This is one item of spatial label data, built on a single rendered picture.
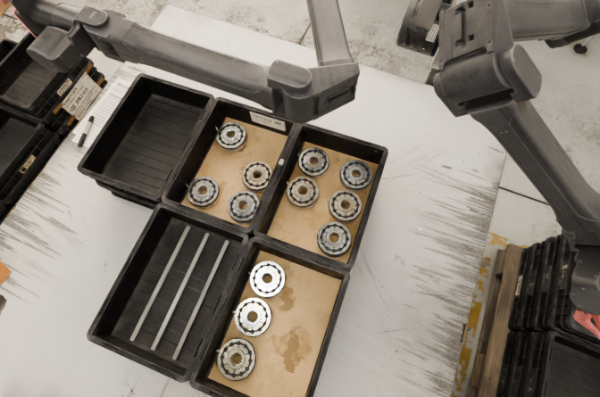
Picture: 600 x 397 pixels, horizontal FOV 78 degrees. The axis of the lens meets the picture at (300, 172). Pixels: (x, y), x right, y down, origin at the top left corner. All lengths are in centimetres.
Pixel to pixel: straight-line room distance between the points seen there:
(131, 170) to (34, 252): 45
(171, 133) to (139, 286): 52
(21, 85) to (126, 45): 163
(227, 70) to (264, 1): 234
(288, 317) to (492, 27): 89
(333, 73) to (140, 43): 34
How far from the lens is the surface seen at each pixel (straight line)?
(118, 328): 127
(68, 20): 84
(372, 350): 128
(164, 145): 139
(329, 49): 66
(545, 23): 70
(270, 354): 115
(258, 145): 130
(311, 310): 114
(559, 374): 184
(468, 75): 52
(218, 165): 129
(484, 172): 152
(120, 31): 76
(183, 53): 69
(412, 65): 263
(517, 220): 233
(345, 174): 121
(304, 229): 118
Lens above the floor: 197
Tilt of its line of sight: 66 degrees down
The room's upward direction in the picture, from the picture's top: 4 degrees counter-clockwise
